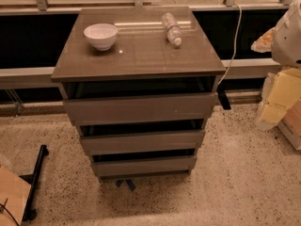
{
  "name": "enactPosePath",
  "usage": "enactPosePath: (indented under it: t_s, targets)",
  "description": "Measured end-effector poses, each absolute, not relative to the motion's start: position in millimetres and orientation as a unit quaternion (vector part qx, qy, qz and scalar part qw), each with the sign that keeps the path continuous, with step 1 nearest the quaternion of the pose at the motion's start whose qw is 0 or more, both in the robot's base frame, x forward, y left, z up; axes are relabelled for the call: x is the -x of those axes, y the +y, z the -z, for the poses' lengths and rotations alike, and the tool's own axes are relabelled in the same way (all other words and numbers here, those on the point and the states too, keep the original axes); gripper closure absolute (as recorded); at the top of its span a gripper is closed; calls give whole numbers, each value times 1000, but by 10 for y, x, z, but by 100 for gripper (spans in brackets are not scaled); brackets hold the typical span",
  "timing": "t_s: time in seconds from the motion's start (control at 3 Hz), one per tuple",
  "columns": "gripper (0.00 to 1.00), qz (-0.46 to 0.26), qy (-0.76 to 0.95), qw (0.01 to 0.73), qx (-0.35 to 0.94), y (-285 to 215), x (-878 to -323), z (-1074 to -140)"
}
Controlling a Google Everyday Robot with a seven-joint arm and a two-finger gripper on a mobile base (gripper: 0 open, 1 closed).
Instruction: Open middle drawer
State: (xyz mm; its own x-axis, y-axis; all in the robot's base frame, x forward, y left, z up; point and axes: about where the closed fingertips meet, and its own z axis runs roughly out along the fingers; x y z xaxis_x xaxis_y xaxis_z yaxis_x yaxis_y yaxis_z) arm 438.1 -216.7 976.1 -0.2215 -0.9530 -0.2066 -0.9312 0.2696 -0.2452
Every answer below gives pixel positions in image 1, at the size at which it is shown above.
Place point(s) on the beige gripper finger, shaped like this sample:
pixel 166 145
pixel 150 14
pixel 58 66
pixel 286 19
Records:
pixel 263 43

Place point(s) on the grey drawer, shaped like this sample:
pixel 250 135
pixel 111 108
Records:
pixel 144 142
pixel 145 166
pixel 140 109

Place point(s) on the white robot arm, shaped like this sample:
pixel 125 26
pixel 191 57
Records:
pixel 283 40

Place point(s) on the grey top drawer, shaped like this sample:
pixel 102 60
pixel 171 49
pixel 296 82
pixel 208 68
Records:
pixel 140 109

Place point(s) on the grey drawer cabinet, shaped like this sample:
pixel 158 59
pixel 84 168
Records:
pixel 141 62

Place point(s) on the grey bottom drawer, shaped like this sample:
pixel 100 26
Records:
pixel 145 166

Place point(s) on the cardboard box right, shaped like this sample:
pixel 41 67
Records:
pixel 290 125

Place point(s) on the clear plastic water bottle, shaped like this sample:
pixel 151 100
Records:
pixel 173 31

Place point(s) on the white ceramic bowl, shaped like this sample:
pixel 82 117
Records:
pixel 101 36

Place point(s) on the blue tape cross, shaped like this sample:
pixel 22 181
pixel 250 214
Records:
pixel 129 183

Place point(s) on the black metal stand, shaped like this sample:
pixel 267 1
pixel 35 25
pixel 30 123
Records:
pixel 32 179

